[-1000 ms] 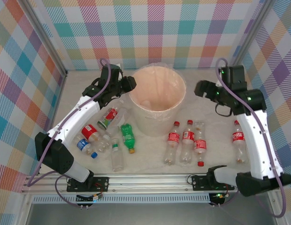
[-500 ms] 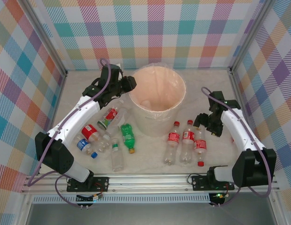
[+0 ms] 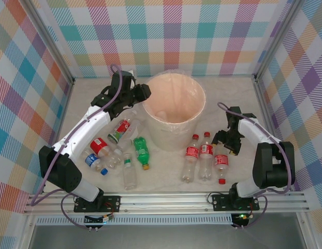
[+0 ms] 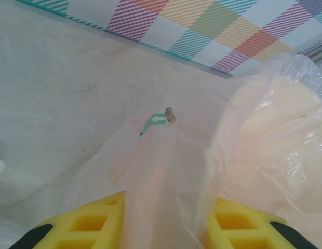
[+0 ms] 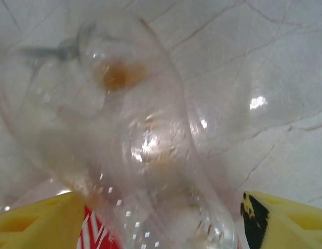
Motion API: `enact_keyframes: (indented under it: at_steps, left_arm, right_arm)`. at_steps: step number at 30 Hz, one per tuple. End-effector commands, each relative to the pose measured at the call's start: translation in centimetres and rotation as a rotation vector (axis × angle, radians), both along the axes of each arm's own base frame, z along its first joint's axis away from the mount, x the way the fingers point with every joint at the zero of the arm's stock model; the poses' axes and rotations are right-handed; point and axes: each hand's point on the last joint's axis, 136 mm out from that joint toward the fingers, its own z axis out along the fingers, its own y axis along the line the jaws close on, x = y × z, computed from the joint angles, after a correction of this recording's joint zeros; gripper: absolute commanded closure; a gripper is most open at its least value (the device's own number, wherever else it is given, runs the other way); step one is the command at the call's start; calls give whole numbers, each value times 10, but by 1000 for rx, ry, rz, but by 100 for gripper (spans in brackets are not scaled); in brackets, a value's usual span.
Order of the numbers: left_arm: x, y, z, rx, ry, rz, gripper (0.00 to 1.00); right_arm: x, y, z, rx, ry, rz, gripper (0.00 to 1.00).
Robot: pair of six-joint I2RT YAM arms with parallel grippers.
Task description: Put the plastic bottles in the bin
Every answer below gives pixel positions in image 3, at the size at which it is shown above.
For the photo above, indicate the red label cola bottle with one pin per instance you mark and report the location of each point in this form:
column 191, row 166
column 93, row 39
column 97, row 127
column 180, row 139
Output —
column 221, row 162
column 190, row 158
column 206, row 155

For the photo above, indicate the red green label bottle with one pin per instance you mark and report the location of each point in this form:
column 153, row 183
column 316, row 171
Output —
column 122, row 128

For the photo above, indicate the large clear bottle red label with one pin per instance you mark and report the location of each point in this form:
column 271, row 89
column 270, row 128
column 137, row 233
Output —
column 100, row 147

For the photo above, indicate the blue label bottle blue cap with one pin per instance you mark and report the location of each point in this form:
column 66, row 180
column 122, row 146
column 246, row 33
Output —
column 91, row 160

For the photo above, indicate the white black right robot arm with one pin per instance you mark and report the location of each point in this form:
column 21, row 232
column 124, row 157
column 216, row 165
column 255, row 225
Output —
column 252, row 129

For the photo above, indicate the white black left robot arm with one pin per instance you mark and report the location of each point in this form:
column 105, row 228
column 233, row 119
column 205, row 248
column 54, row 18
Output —
column 80, row 132

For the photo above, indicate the clear plastic bin liner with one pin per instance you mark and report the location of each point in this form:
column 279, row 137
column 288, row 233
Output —
column 174, row 129

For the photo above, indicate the beige round bin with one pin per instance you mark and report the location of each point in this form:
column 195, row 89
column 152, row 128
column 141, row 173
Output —
column 171, row 140

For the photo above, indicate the crushed clear plastic bottle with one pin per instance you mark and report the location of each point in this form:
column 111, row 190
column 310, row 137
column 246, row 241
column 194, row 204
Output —
column 135, row 128

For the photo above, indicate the small clear bottle white cap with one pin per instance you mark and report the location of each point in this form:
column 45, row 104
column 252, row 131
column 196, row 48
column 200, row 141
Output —
column 124, row 146

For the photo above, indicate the green bottle yellow cap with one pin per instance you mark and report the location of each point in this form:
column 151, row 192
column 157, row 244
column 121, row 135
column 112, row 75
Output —
column 142, row 153

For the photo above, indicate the yellow power connector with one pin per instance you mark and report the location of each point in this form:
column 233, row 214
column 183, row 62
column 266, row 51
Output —
column 244, row 216
column 106, row 219

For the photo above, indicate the clear bottle green label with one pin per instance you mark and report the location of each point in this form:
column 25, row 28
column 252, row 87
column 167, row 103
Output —
column 129, row 173

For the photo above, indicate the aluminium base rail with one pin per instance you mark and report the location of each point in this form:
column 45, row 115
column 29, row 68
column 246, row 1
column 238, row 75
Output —
column 163, row 201

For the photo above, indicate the aluminium frame post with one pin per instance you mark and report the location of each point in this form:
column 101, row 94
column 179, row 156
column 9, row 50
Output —
column 50, row 41
column 278, row 39

